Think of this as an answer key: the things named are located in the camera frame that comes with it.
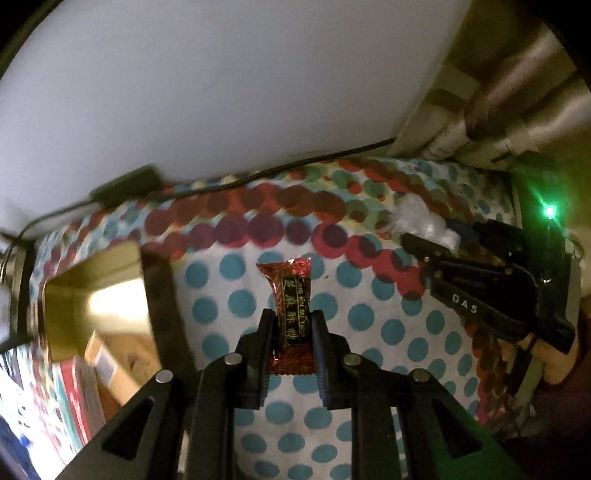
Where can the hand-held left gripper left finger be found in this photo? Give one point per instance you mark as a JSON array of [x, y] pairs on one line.
[[265, 355]]

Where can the red candy packet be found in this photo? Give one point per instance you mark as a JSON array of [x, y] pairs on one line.
[[291, 295]]

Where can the white plastic bag bundle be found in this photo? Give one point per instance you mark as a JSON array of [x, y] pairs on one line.
[[425, 221]]

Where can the black power adapter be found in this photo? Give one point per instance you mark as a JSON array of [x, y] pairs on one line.
[[127, 184]]

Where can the dark metal stand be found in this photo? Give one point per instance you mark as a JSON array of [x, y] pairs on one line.
[[11, 263]]

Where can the white blue printed cloth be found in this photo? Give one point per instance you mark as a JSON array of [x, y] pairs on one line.
[[23, 415]]

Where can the yellow medicine box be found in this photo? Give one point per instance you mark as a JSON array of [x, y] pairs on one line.
[[124, 364]]

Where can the brown box with gold lining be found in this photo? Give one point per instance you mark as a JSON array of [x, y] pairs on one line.
[[161, 300]]

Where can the red white medicine box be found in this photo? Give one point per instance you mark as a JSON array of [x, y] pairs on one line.
[[76, 397]]

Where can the beige leaf print pillow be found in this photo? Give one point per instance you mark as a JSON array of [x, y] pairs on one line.
[[498, 101]]

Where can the person's right hand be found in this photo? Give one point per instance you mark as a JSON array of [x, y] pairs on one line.
[[561, 364]]

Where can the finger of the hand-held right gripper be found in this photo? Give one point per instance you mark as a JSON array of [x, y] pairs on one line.
[[422, 247], [498, 237]]

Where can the polka dot bed sheet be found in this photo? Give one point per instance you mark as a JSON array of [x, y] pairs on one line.
[[392, 332]]

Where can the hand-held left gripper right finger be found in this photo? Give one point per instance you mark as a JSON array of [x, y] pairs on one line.
[[321, 362]]

